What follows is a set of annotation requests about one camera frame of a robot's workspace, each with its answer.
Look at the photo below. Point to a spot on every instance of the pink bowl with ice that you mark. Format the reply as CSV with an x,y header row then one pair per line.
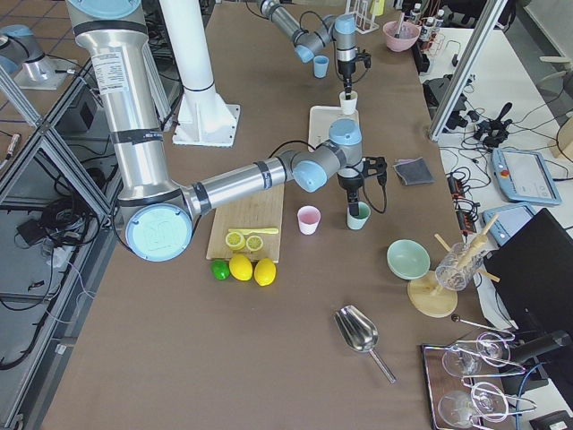
x,y
408,35

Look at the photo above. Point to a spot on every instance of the lemon half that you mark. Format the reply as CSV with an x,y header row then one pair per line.
x,y
254,243
235,241

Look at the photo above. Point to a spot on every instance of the pink plastic cup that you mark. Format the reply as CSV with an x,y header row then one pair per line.
x,y
308,218

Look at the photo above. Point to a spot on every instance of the beige rabbit tray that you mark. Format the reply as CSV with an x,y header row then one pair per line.
x,y
320,121

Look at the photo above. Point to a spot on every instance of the yellow lemon middle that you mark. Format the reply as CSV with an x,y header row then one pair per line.
x,y
240,267

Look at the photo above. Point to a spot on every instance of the blue plastic cup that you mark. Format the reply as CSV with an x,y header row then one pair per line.
x,y
320,66

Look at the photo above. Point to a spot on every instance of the lemon half lower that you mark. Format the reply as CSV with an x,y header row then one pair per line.
x,y
254,243

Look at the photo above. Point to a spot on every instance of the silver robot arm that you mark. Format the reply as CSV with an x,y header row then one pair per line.
x,y
339,29
160,214

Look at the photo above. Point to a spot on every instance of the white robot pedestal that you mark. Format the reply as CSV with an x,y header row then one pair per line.
x,y
204,118

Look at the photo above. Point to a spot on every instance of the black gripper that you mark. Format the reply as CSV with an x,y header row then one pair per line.
x,y
349,183
346,67

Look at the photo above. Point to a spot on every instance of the clear glass cup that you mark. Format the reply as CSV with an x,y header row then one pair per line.
x,y
456,270

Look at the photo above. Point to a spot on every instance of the green lime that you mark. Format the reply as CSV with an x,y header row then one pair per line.
x,y
220,269

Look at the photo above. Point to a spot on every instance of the cream plastic cup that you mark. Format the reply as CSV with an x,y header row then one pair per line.
x,y
348,102

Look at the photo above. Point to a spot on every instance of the aluminium frame post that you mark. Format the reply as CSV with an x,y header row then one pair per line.
x,y
480,34

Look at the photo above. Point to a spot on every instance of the wine glass tray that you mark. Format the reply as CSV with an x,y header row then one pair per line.
x,y
463,382

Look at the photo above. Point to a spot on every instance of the wooden cutting board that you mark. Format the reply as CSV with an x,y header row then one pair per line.
x,y
260,210

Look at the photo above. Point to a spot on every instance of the black laptop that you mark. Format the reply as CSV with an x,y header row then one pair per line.
x,y
535,270

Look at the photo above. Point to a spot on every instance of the white wire rack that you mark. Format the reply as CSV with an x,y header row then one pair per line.
x,y
365,13

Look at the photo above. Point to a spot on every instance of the metal scoop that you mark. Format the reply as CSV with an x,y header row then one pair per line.
x,y
361,335

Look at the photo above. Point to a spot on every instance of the lemon half upper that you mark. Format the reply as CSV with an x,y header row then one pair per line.
x,y
235,241

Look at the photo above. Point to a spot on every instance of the green bowl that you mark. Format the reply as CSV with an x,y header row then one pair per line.
x,y
408,260

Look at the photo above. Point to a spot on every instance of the yellow lemon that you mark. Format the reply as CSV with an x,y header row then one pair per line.
x,y
265,272
240,267

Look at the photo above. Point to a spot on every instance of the green plastic cup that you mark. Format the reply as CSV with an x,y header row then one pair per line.
x,y
356,222

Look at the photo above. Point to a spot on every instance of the yellow plastic knife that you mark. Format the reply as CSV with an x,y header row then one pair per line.
x,y
250,231

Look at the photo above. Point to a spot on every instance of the metal muddler in bowl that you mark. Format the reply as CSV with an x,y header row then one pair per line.
x,y
399,25

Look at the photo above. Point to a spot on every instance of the grey folded cloth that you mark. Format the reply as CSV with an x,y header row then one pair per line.
x,y
413,172

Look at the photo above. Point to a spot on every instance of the wooden cup stand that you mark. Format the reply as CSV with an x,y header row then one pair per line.
x,y
429,297

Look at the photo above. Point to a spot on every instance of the yellow lemon outer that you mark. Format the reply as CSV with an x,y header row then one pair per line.
x,y
265,272

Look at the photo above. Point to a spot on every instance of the blue teach pendant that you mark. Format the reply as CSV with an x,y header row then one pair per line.
x,y
524,177

